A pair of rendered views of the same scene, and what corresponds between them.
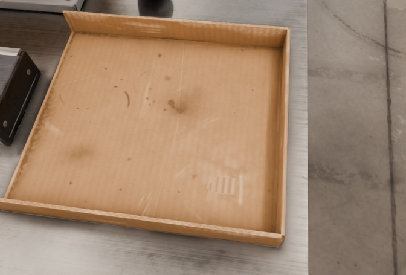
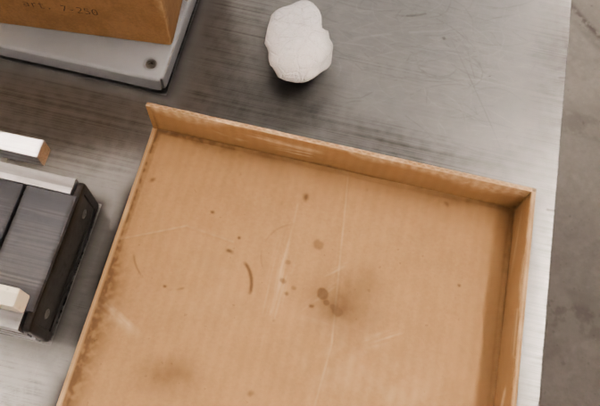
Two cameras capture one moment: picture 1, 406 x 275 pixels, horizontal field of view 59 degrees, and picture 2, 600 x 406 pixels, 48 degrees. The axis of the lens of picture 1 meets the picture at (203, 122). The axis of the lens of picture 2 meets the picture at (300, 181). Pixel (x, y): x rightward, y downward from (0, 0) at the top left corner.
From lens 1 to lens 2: 19 cm
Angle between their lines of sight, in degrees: 7
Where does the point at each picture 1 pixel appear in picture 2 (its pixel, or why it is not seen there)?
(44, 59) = (104, 178)
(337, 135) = not seen: hidden behind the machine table
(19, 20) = (57, 90)
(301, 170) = not seen: outside the picture
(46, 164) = (112, 388)
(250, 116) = (452, 336)
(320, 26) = not seen: hidden behind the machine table
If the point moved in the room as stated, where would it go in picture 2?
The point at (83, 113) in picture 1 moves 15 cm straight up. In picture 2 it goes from (173, 296) to (137, 234)
